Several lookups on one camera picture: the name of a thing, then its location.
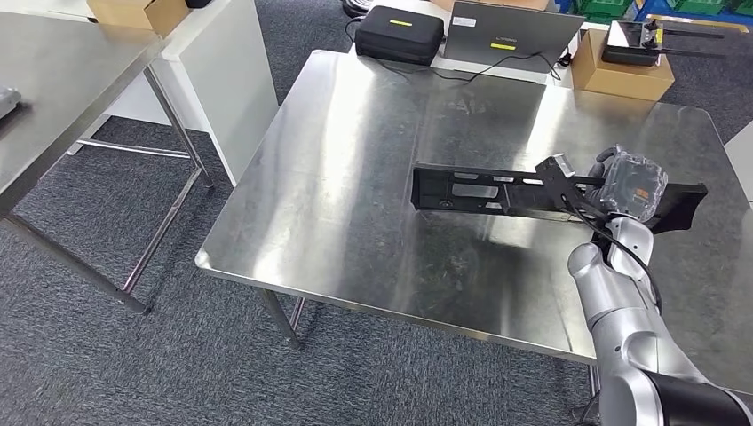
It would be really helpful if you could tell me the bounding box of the long black plastic part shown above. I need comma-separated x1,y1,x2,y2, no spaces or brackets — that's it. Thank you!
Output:
409,161,709,236

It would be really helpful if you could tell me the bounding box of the stainless steel workbench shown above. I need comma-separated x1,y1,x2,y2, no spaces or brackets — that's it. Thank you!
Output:
194,49,753,413

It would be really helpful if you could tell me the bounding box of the black zip case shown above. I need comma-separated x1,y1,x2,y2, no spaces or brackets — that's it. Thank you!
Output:
353,4,447,67

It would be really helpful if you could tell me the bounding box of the grey laptop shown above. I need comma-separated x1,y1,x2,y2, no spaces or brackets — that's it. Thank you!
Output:
442,0,588,75

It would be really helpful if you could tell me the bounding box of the green plastic crate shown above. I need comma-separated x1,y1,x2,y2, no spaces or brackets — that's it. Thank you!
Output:
573,0,632,27
665,0,730,18

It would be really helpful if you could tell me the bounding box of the open cardboard box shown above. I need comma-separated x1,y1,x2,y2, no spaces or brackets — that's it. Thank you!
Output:
86,0,191,38

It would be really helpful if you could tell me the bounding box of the stainless steel table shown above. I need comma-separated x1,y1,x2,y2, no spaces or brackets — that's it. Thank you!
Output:
0,10,217,316

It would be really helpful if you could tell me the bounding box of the white side cabinet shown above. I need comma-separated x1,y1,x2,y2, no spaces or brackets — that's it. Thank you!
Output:
724,120,753,208

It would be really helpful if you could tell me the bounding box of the blue plastic crate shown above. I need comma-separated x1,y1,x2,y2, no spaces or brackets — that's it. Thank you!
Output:
633,0,753,30

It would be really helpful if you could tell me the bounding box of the black laptop cable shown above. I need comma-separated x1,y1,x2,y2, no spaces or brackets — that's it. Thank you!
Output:
343,15,569,84

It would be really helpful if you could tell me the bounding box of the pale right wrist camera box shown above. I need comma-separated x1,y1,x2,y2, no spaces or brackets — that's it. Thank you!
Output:
550,153,577,180

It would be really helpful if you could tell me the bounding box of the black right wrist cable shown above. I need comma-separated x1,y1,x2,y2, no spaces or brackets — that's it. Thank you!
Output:
560,195,664,317

